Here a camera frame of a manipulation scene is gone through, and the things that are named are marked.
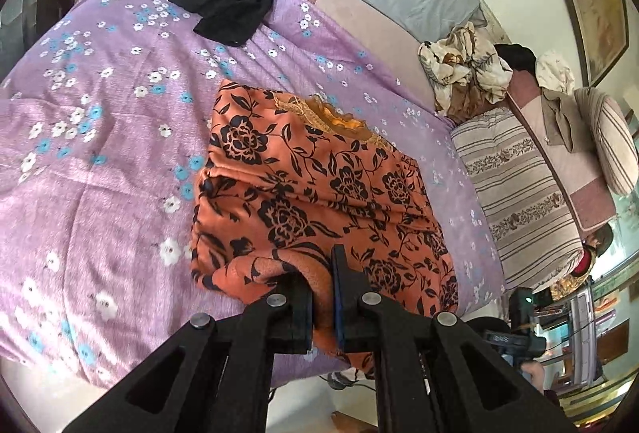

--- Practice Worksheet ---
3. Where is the cream brown floral blanket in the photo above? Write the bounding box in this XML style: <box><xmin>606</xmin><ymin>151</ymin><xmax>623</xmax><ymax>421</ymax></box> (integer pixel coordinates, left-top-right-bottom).
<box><xmin>418</xmin><ymin>21</ymin><xmax>514</xmax><ymax>119</ymax></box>

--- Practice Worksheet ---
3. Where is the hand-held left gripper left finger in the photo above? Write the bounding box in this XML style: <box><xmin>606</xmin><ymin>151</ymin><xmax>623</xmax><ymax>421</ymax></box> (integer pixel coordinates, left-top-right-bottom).
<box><xmin>62</xmin><ymin>271</ymin><xmax>315</xmax><ymax>433</ymax></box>

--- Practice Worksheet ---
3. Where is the orange black floral blouse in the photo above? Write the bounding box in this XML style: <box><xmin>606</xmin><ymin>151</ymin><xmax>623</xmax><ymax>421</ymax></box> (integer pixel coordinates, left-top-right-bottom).
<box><xmin>190</xmin><ymin>81</ymin><xmax>459</xmax><ymax>369</ymax></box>

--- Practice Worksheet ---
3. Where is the pink striped pillow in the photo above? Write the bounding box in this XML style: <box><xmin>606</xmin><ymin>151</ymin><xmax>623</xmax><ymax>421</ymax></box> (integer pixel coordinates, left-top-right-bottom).
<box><xmin>574</xmin><ymin>86</ymin><xmax>639</xmax><ymax>197</ymax></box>

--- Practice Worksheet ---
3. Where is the red and brown item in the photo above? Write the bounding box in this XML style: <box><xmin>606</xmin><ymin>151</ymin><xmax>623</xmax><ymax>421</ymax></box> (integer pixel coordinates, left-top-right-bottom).
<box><xmin>574</xmin><ymin>226</ymin><xmax>615</xmax><ymax>279</ymax></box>

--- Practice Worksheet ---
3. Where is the black garment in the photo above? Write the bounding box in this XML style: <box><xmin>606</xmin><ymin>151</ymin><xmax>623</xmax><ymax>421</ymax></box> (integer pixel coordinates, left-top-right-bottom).
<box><xmin>494</xmin><ymin>43</ymin><xmax>537</xmax><ymax>72</ymax></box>

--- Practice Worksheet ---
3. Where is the glass display cabinet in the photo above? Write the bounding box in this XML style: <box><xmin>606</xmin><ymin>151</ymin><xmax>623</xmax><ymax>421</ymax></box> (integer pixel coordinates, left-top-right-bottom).
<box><xmin>549</xmin><ymin>278</ymin><xmax>639</xmax><ymax>414</ymax></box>

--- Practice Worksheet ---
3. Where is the striped floral cushion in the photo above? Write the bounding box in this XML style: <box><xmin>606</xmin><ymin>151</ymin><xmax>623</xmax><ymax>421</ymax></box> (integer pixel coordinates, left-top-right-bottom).
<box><xmin>452</xmin><ymin>109</ymin><xmax>587</xmax><ymax>291</ymax></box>

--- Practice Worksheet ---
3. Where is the beige cloth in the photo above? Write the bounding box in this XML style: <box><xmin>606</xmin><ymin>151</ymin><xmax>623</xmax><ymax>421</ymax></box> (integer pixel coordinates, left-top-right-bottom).
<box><xmin>542</xmin><ymin>89</ymin><xmax>580</xmax><ymax>149</ymax></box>

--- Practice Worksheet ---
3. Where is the purple floral bedsheet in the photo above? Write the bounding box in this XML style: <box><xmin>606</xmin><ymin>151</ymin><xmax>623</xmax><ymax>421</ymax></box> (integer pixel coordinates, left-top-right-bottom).
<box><xmin>0</xmin><ymin>0</ymin><xmax>507</xmax><ymax>389</ymax></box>

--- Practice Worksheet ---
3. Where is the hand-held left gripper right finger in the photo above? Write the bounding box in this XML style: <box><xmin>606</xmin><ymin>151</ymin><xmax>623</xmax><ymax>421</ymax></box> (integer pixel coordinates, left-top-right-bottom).
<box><xmin>332</xmin><ymin>244</ymin><xmax>577</xmax><ymax>433</ymax></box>

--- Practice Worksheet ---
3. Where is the white crumpled cloth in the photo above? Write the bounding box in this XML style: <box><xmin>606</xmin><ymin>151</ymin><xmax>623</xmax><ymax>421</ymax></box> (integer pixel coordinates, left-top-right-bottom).
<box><xmin>535</xmin><ymin>50</ymin><xmax>576</xmax><ymax>95</ymax></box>

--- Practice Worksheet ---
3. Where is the pink towel blanket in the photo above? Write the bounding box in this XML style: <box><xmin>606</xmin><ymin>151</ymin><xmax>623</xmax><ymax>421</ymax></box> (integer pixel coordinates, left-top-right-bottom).
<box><xmin>506</xmin><ymin>70</ymin><xmax>620</xmax><ymax>234</ymax></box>

